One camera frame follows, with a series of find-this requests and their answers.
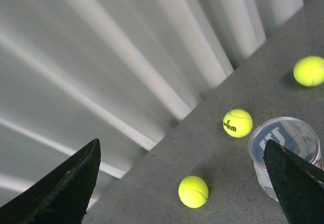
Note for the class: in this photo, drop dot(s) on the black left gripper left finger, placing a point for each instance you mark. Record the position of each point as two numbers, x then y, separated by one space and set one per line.
63 195

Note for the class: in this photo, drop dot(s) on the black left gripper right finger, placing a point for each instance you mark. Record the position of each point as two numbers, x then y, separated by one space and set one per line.
297 183

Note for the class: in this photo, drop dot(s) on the clear Wilson tennis ball can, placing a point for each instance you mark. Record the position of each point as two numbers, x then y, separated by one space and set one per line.
293 134

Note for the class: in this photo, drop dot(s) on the yellow Wilson logo tennis ball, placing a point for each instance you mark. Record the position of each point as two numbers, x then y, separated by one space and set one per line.
237 123

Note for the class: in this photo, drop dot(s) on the plain yellow tennis ball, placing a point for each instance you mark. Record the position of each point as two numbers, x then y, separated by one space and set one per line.
193 191

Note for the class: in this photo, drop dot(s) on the rightmost yellow tennis ball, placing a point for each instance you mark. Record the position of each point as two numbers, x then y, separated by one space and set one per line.
308 71

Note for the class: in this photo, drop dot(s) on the white pleated curtain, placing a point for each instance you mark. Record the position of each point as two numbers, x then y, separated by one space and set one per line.
123 71

